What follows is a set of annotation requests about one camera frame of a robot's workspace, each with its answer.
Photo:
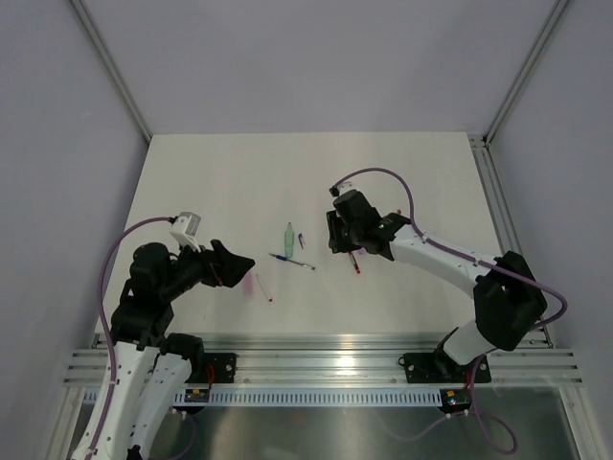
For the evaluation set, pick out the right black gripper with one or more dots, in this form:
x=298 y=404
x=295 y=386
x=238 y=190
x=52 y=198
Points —
x=336 y=241

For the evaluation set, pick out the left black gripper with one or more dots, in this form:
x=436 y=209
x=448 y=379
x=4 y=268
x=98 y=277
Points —
x=227 y=267

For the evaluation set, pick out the red gel pen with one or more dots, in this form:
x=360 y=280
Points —
x=354 y=263

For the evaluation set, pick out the clear red-tipped pen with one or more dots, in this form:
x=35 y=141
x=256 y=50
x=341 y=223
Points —
x=264 y=288

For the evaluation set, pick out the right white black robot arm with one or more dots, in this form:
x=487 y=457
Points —
x=507 y=302

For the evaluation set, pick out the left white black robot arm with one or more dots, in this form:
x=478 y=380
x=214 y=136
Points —
x=146 y=365

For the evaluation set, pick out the blue ballpoint pen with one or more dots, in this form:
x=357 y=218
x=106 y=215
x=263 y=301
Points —
x=291 y=261

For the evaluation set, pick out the pink highlighter marker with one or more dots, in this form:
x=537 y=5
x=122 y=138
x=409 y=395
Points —
x=248 y=287

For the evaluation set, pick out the green highlighter marker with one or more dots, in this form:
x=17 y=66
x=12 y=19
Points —
x=289 y=241

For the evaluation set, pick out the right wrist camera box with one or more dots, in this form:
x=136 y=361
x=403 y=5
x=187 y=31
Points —
x=340 y=188

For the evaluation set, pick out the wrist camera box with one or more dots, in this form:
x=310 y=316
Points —
x=184 y=230
x=340 y=188

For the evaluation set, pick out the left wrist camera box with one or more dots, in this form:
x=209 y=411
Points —
x=184 y=230

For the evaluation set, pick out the aluminium front rail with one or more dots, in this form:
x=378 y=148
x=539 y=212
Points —
x=370 y=360

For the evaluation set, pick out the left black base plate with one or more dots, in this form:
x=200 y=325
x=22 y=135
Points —
x=214 y=368

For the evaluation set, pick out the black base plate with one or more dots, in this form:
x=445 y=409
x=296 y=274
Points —
x=214 y=368
x=421 y=371

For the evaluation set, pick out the white slotted cable duct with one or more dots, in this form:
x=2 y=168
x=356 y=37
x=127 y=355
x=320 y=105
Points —
x=322 y=397

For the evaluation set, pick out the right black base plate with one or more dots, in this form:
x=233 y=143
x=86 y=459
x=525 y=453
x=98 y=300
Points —
x=421 y=371

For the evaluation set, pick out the right aluminium side rail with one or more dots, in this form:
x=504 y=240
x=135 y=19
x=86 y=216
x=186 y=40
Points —
x=495 y=196

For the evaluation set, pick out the left aluminium frame post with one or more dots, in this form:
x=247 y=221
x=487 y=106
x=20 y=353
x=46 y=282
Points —
x=94 y=36

